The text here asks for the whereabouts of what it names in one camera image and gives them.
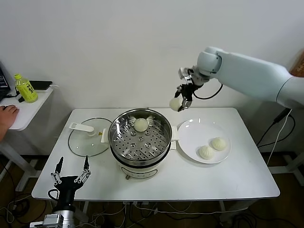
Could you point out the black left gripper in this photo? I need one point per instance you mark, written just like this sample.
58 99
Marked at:
66 190

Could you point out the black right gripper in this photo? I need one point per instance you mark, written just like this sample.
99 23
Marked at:
188 90

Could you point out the white steamed baozi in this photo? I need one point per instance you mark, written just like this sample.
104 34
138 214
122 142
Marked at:
219 144
140 124
206 152
174 104

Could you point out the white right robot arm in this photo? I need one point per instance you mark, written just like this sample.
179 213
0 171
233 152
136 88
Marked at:
249 69

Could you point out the bare person forearm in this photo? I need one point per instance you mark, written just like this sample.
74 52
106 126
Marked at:
2 135

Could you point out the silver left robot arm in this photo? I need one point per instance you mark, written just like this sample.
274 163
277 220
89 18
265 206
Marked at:
66 218

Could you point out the stainless steel steamer basket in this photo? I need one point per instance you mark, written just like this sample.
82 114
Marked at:
142 152

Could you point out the bare person hand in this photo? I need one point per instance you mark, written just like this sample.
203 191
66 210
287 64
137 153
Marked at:
8 116

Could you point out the white table leg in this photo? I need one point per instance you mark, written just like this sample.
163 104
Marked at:
84 207
222 206

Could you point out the white round plate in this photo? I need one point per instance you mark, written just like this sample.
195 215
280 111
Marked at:
190 142

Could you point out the white electric cooker base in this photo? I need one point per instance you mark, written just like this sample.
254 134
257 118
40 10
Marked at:
140 172

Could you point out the white side table with laptop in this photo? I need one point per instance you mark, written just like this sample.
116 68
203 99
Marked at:
28 111

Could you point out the white power strip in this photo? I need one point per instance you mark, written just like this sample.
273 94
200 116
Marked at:
142 203

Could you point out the black usb dongle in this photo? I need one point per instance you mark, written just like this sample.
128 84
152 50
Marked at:
21 99

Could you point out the yellow green tea bottle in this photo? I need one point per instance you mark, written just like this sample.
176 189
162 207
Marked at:
26 91

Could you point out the black laptop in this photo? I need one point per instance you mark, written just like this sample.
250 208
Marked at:
2 80

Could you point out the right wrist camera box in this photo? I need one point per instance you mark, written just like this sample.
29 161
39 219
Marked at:
184 73

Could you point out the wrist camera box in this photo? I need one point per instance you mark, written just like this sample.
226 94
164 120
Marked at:
51 219
184 73

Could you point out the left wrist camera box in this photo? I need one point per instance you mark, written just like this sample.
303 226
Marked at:
51 219

